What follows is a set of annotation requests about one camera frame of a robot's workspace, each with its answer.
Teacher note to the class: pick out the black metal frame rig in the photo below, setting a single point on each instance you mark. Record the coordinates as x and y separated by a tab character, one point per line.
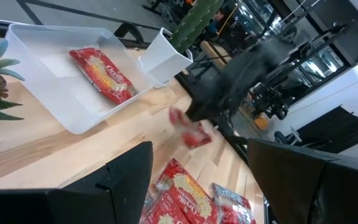
303	68

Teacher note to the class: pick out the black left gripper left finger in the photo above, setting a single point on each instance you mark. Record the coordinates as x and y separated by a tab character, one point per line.
110	189

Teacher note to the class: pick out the wooden bench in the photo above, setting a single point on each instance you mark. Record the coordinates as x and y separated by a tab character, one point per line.
216	54

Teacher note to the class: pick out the white square planter pot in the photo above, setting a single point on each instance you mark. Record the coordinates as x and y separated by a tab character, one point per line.
163	60

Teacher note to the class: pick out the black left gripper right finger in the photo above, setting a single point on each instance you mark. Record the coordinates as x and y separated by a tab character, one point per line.
306	186

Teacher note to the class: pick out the red popcorn bag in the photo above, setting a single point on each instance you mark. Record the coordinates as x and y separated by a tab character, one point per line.
186	193
191	132
163	214
233	205
104	76

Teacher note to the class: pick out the person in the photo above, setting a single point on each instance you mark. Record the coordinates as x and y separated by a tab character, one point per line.
215	23

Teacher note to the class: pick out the green cactus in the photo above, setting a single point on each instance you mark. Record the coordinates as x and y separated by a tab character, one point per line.
194	21

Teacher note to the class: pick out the translucent plastic bin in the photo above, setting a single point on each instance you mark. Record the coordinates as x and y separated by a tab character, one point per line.
57	93

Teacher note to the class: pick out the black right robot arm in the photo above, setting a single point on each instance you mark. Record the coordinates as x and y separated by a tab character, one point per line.
253	65

